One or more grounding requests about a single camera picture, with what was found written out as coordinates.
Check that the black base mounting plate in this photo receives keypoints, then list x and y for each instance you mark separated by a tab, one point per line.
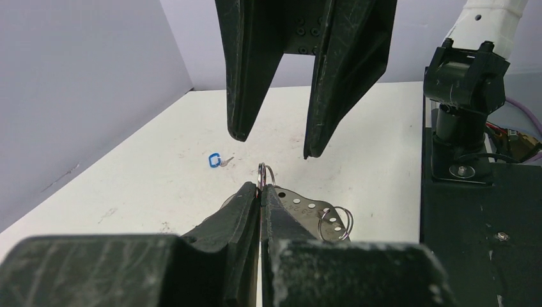
486	237

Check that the blue tagged key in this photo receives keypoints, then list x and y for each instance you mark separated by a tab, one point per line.
215	160

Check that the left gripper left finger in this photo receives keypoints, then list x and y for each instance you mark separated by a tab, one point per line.
214	264

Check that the clear plastic keyring holder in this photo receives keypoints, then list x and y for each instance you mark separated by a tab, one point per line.
309	212

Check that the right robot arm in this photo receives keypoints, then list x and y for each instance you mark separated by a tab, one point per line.
465	77

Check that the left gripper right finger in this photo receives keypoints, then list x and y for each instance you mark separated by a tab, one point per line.
300	270

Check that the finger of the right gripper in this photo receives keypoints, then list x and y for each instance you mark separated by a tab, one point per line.
352	55
255	36

